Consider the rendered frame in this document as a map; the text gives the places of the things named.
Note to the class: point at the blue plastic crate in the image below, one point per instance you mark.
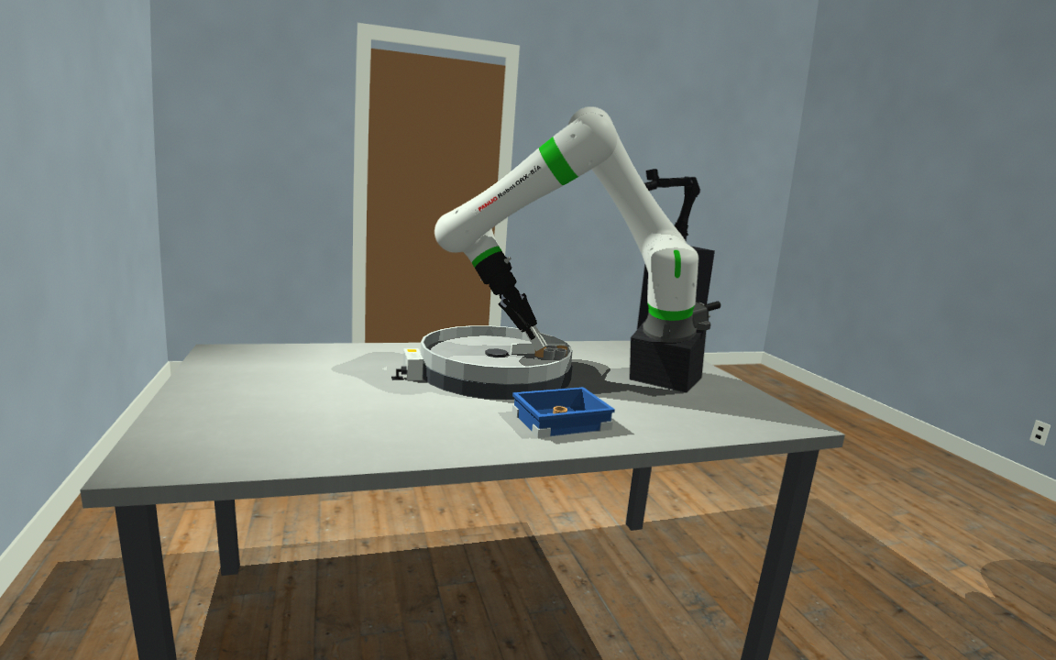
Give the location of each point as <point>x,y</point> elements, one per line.
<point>585,411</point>

